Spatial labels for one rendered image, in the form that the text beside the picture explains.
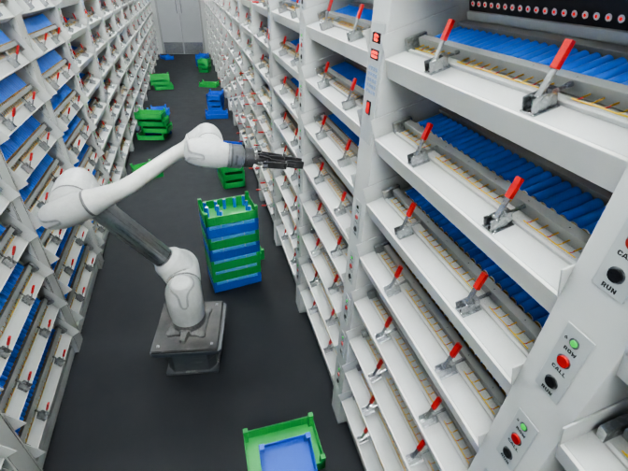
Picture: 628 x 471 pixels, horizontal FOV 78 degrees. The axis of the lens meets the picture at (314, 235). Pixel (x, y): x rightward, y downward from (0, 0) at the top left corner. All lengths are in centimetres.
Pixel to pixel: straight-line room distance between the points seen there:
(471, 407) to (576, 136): 56
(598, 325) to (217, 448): 157
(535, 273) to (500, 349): 18
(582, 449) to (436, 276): 37
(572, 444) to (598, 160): 39
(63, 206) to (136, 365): 95
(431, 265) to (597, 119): 44
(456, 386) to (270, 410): 116
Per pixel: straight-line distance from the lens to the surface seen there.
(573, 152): 57
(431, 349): 97
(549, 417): 69
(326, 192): 154
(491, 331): 78
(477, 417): 89
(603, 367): 59
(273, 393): 198
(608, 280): 55
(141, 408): 205
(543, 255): 65
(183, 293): 179
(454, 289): 84
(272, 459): 173
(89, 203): 157
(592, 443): 71
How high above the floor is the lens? 164
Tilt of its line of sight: 34 degrees down
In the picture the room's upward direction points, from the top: 2 degrees clockwise
